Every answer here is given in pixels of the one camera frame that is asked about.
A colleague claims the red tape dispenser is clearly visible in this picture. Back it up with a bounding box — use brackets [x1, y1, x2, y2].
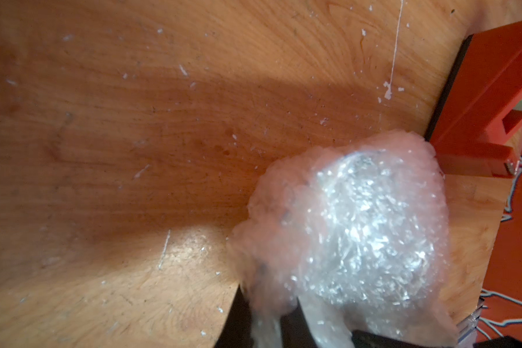
[424, 21, 522, 178]

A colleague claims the clear bubble wrap sheet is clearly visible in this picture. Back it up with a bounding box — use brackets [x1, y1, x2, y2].
[228, 130, 458, 347]

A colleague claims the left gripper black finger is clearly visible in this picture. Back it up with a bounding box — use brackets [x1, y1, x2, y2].
[214, 286, 254, 348]

